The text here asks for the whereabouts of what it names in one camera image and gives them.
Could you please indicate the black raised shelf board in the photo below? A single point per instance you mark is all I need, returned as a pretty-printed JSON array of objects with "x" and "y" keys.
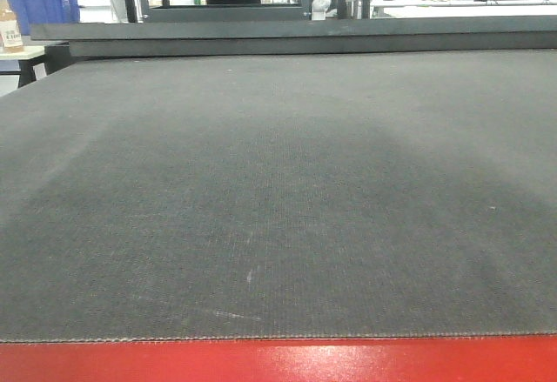
[{"x": 378, "y": 35}]

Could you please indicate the dark grey table mat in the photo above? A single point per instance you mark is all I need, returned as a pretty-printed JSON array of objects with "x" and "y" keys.
[{"x": 380, "y": 195}]

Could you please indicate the blue plastic bin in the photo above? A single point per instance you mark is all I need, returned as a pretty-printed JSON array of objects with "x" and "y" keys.
[{"x": 44, "y": 11}]

